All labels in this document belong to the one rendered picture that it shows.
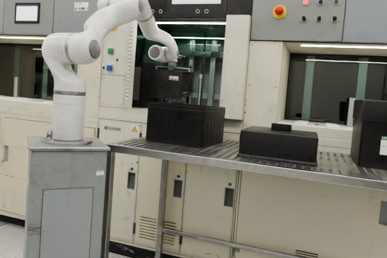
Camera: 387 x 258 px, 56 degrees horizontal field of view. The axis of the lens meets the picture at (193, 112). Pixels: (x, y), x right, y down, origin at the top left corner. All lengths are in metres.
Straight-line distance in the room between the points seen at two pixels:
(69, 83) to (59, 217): 0.49
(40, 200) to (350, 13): 1.55
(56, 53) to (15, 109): 1.23
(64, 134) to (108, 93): 0.82
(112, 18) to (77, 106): 0.43
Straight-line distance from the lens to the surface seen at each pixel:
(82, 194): 1.42
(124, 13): 1.67
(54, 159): 1.38
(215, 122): 1.63
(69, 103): 1.43
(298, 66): 2.33
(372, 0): 1.93
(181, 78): 2.22
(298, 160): 1.39
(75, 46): 1.41
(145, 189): 2.15
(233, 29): 1.90
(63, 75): 1.45
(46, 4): 2.55
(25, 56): 3.24
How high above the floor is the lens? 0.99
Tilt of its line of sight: 3 degrees down
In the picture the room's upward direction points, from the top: 4 degrees clockwise
